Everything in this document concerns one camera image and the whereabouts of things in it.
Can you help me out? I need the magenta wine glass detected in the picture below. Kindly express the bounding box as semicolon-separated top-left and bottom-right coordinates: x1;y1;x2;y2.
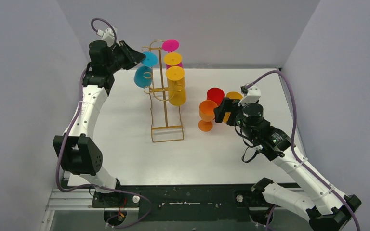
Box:
162;39;180;68

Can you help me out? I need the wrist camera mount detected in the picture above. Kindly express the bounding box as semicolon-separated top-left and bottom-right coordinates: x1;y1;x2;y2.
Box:
238;85;261;106
96;27;117;47

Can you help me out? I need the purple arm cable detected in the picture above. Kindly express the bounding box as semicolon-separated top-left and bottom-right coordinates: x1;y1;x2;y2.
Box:
55;17;154;230
240;69;361;231

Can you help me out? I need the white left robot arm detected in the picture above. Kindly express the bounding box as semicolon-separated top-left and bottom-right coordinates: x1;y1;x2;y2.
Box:
53;40;146;207

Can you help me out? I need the orange wine glass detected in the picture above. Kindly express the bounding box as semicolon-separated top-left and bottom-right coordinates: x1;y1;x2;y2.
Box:
198;100;218;132

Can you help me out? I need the yellow wine glass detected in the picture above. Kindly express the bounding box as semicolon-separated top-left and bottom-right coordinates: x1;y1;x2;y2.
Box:
163;52;182;66
223;91;243;123
166;66;186;106

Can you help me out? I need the blue wine glass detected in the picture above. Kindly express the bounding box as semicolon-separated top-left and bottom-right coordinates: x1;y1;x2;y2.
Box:
133;51;159;88

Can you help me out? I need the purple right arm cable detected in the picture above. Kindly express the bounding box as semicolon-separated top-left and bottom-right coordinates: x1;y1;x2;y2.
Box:
240;69;361;231

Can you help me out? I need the gold wire glass rack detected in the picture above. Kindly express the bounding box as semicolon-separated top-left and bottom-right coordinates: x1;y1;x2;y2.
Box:
142;40;185;143

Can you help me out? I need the red wine glass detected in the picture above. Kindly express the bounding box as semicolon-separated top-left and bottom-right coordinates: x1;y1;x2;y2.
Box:
206;87;225;106

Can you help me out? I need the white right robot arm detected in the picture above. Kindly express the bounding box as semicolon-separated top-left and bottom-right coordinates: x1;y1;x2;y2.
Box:
213;98;361;231

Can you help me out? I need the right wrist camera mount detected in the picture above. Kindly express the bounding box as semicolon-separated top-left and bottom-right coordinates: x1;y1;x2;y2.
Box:
238;85;261;106

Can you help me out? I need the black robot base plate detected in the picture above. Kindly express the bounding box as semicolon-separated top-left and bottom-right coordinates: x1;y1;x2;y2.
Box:
92;184;271;224

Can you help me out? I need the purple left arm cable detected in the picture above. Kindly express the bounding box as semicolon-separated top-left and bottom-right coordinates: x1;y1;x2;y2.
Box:
55;17;154;230

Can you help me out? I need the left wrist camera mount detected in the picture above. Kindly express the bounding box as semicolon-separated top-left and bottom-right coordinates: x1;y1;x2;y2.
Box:
96;27;117;47

